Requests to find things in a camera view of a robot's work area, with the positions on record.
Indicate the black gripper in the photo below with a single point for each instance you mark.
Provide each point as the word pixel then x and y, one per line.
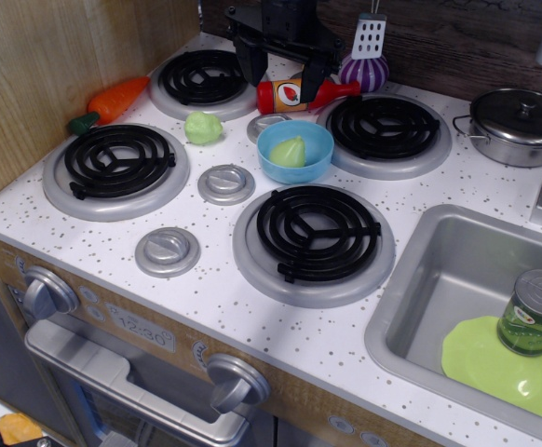
pixel 289 29

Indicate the green toy pear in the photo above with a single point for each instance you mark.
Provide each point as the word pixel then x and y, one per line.
pixel 289 153

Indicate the light blue plastic bowl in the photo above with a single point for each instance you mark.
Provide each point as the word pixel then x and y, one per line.
pixel 319 145

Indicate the red toy ketchup bottle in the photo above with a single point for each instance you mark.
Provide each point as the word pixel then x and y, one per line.
pixel 284 96

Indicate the back silver stovetop knob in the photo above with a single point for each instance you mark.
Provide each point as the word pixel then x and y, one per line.
pixel 259 123

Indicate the white slotted toy spatula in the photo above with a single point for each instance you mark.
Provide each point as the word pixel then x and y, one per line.
pixel 369 35

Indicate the purple striped toy onion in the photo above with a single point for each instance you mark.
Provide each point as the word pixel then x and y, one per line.
pixel 371 74

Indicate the green toy lettuce piece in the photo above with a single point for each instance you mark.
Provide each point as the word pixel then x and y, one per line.
pixel 202 128

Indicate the back right black burner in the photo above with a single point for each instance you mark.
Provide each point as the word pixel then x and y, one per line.
pixel 386 137

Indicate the orange toy carrot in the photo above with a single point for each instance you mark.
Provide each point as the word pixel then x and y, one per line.
pixel 110 104

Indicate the front right black burner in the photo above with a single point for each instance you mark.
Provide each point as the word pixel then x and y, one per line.
pixel 313 246

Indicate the front left black burner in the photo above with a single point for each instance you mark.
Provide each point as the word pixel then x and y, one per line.
pixel 114 173

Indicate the front silver stovetop knob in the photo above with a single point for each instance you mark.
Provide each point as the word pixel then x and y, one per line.
pixel 167 252

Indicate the steel pot with lid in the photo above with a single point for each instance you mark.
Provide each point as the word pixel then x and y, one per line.
pixel 506 126

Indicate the silver toy sink basin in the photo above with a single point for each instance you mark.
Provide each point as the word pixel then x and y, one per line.
pixel 458 265

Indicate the oven clock display panel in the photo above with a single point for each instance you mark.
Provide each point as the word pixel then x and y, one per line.
pixel 141 327

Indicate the right silver oven knob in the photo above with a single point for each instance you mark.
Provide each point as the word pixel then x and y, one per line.
pixel 235 382

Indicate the silver oven knob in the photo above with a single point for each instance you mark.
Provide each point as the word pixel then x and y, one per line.
pixel 235 382
pixel 47 294

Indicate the left silver oven knob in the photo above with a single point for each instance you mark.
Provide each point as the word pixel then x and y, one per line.
pixel 47 294

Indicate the light green plastic plate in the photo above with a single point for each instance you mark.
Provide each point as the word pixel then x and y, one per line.
pixel 472 354

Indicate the green toy can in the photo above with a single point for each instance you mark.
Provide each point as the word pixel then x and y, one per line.
pixel 520 327

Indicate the orange object at floor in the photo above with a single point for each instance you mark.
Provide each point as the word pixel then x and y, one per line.
pixel 17 427

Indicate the silver oven door handle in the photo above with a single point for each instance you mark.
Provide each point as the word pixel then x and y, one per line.
pixel 119 393

